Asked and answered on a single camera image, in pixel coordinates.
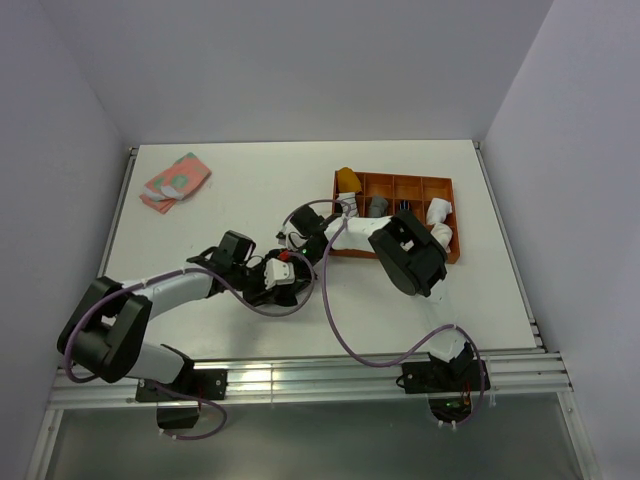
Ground black white striped rolled sock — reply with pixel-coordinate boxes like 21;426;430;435
335;192;359;218

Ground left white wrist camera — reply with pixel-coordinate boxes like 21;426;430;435
264;258;296;290

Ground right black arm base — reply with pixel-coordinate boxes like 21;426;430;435
395;358;491;425

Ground orange divided tray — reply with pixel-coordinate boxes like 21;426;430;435
355;172;460;264

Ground aluminium front rail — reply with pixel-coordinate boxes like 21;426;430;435
47;352;573;410

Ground mustard yellow striped sock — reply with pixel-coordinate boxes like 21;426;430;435
336;167;362;193

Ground lower white rolled sock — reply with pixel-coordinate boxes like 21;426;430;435
431;223;453;253

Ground light grey rolled sock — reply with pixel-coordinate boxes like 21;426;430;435
368;195;389;218

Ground upper white rolled sock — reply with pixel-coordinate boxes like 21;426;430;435
425;198;453;225

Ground pink green patterned socks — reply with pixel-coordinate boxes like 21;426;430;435
139;152;211;214

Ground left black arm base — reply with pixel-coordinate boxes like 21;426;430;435
134;367;229;434

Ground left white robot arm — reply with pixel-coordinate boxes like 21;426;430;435
57;231;322;399

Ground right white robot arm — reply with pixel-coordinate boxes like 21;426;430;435
284;203;483;390

